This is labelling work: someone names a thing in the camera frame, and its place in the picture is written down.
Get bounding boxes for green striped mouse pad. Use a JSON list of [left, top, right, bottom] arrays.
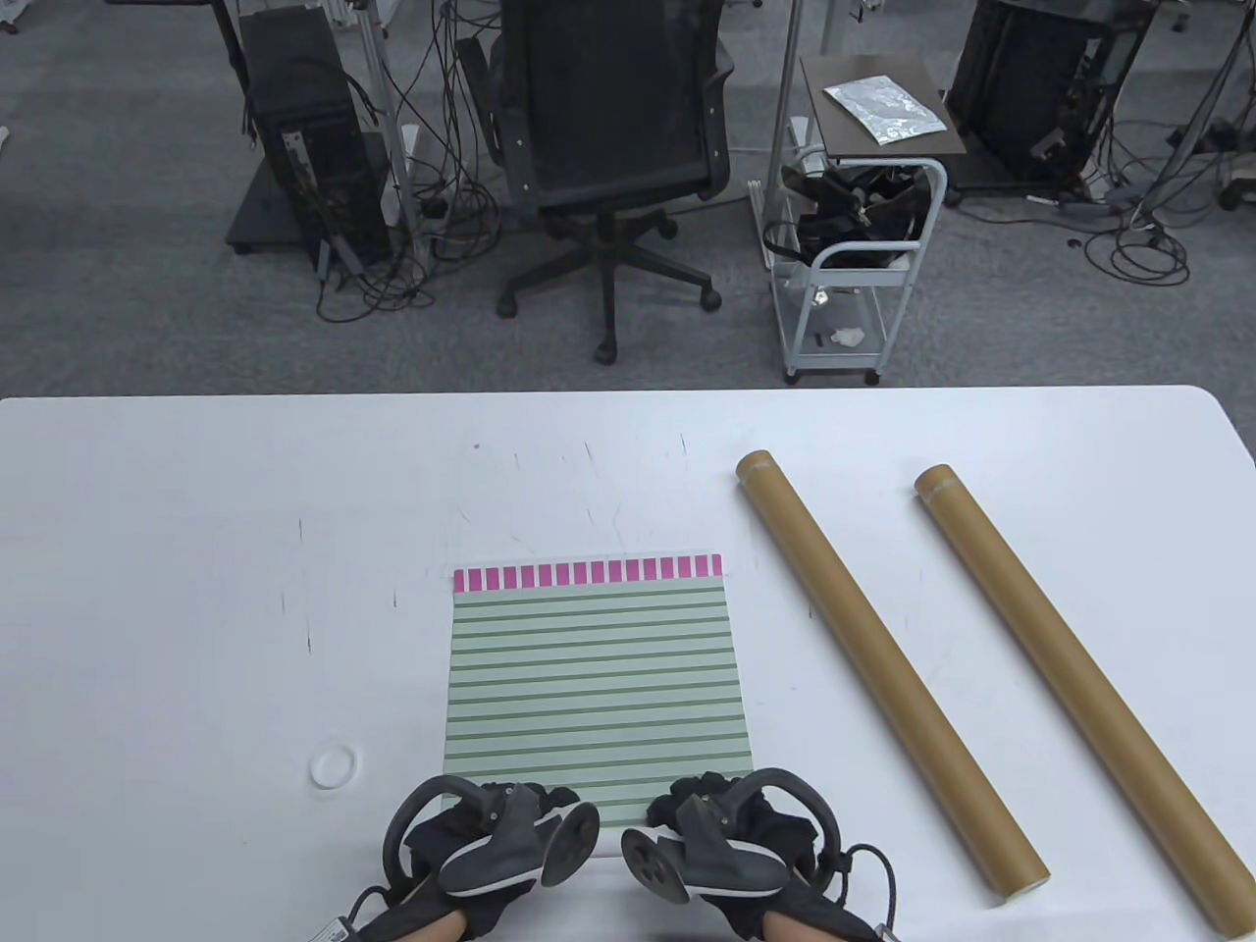
[[442, 554, 755, 860]]

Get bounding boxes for tangled black floor cables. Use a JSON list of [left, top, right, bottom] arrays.
[[1079, 118, 1256, 288], [314, 0, 503, 325]]

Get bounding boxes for grey hand tracking controller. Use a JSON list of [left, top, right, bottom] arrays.
[[621, 768, 843, 904], [383, 775, 602, 896]]

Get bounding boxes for black glove cable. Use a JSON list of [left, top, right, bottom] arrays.
[[304, 886, 393, 942], [842, 842, 902, 942]]

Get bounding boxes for aluminium frame post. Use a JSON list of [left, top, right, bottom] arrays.
[[348, 0, 433, 264]]

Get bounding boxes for black computer tower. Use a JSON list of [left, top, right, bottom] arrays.
[[238, 8, 392, 268]]

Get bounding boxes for grey metal pole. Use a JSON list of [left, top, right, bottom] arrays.
[[763, 0, 808, 266]]

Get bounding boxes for person's right hand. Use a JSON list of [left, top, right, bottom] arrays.
[[646, 772, 882, 942]]

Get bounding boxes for black mesh office chair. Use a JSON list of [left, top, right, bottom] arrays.
[[456, 0, 737, 366]]

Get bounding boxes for silver foil bag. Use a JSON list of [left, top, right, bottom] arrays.
[[822, 75, 949, 146]]

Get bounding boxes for brown cardboard mailing tube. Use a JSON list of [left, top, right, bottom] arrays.
[[914, 464, 1256, 936], [735, 449, 1053, 904]]

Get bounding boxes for black equipment cabinet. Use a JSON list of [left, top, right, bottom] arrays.
[[947, 0, 1157, 202]]

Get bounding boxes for black strap bag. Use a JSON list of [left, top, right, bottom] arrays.
[[763, 162, 933, 271]]

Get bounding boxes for white metal utility cart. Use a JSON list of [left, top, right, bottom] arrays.
[[751, 54, 968, 386]]

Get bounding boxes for person's left hand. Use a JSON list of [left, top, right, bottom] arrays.
[[358, 782, 580, 942]]

